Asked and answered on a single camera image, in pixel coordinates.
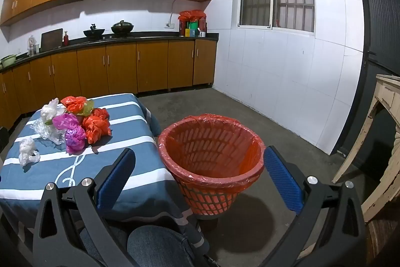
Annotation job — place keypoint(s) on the person's jeans leg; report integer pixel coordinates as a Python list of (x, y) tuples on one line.
[(156, 248)]

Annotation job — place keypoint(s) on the small white plastic bag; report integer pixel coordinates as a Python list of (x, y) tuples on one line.
[(27, 148)]

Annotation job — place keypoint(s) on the red lined waste basket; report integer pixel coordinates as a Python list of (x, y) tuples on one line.
[(212, 201)]

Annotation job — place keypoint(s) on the blue striped tablecloth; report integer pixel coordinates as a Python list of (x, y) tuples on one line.
[(131, 129)]

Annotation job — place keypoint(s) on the red plastic bag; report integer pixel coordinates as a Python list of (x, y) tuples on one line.
[(95, 129), (100, 113)]

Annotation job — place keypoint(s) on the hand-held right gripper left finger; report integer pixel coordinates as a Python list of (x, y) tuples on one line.
[(115, 179)]

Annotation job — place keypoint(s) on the wall outlet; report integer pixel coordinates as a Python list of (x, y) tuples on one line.
[(169, 25)]

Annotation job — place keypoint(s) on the black open wok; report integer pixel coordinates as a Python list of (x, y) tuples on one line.
[(93, 32)]

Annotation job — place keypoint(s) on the wooden cutting board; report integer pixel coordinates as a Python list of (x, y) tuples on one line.
[(51, 40)]

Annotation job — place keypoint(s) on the clear plastic bottle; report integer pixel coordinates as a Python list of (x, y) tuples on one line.
[(32, 46)]

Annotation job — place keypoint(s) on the green pot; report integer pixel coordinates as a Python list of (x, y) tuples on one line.
[(7, 61)]

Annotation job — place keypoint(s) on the dark door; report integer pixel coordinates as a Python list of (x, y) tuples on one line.
[(378, 20)]

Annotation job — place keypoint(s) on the green box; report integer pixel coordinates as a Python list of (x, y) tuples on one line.
[(193, 29)]

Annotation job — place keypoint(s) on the green paw print plastic bag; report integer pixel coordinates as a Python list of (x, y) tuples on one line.
[(87, 109)]

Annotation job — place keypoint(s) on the black wok with lid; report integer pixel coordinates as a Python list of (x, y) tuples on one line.
[(122, 27)]

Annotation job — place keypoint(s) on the red bottle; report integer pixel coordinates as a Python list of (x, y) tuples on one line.
[(66, 40)]

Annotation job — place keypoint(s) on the cream wooden table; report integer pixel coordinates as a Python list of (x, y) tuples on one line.
[(387, 179)]

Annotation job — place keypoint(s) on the red bag on counter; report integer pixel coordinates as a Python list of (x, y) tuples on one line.
[(190, 15)]

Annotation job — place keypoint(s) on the wooden lower cabinets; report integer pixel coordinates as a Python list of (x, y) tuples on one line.
[(122, 66)]

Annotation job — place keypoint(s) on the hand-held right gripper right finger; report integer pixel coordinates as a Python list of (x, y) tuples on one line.
[(281, 179)]

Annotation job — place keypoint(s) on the orange plastic bag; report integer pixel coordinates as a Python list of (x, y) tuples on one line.
[(73, 104)]

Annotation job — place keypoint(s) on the clear bubble wrap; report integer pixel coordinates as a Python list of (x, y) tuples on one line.
[(43, 129)]

